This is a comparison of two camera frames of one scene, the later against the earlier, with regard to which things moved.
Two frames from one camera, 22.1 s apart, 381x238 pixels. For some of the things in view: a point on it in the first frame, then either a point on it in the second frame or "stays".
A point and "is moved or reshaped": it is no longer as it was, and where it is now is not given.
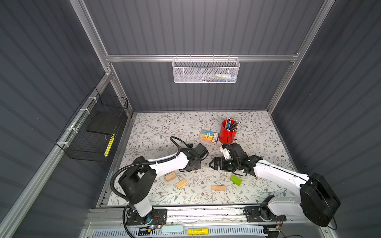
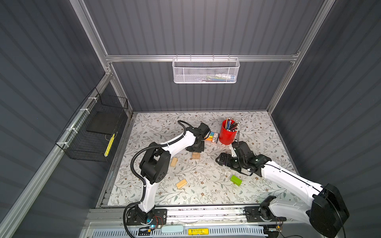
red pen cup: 228,132 stays
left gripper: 199,165 -> 200,150
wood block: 170,177 is moved or reshaped
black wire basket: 90,136 stays
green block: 236,180 stays
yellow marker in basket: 109,145 stays
